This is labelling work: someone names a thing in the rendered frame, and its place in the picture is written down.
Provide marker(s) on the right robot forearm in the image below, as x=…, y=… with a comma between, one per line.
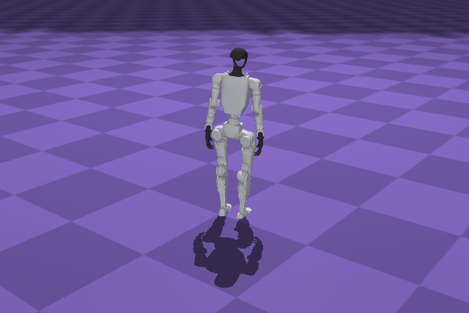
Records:
x=259, y=121

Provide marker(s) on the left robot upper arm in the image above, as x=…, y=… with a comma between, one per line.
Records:
x=215, y=90

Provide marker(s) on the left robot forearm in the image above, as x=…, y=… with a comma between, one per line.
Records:
x=210, y=115

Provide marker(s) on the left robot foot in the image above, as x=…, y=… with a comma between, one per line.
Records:
x=223, y=211

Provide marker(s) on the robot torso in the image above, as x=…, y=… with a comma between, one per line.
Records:
x=235, y=94

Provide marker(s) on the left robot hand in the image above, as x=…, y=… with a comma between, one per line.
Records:
x=207, y=137

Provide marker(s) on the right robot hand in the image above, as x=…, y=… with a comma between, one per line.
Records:
x=260, y=144

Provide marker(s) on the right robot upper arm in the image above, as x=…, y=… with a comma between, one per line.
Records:
x=255, y=84

